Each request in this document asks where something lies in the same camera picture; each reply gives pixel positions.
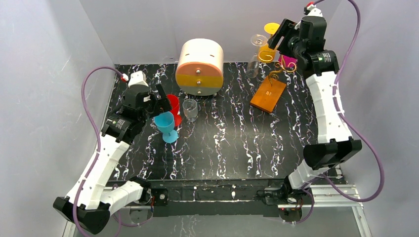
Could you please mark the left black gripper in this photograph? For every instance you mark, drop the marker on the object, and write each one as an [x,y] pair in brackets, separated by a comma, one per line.
[155,104]

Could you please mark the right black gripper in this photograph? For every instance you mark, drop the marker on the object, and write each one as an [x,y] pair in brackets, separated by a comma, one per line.
[285,33]

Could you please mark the red wine glass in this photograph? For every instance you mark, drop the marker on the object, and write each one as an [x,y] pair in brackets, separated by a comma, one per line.
[175,104]

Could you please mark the blue wine glass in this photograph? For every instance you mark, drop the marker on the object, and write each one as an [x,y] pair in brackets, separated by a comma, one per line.
[165,123]

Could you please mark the clear wine glass front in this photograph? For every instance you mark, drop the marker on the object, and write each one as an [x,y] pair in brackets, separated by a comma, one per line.
[190,108]

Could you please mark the clear wine glass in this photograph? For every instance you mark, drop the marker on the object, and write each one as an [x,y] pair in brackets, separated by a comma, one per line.
[258,41]
[190,108]

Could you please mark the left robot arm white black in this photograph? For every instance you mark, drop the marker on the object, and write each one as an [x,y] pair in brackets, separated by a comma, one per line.
[86,205]

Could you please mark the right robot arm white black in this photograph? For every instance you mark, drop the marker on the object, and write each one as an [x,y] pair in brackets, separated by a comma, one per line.
[335,143]

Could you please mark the clear wine glass rear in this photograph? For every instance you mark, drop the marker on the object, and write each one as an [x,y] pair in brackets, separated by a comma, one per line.
[258,41]

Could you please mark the magenta wine glass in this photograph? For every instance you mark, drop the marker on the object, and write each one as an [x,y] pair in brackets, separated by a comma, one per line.
[287,62]

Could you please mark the yellow wine glass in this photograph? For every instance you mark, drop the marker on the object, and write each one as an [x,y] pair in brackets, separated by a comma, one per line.
[267,55]

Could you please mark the wooden rack base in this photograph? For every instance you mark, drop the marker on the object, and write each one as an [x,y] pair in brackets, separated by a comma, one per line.
[267,95]

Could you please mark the round pastel drawer cabinet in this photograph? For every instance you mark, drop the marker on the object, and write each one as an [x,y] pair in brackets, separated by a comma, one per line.
[199,70]

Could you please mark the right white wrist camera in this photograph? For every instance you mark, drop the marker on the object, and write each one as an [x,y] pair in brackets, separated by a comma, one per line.
[312,10]

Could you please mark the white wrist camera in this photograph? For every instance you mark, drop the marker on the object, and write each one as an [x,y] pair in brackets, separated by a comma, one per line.
[136,78]
[312,10]

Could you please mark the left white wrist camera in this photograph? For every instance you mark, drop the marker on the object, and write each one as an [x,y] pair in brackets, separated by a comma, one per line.
[136,78]

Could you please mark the gold wire glass rack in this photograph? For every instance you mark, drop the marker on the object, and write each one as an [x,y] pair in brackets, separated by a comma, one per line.
[281,66]

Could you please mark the black front mounting rail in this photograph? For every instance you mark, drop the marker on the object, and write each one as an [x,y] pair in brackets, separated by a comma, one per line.
[266,197]

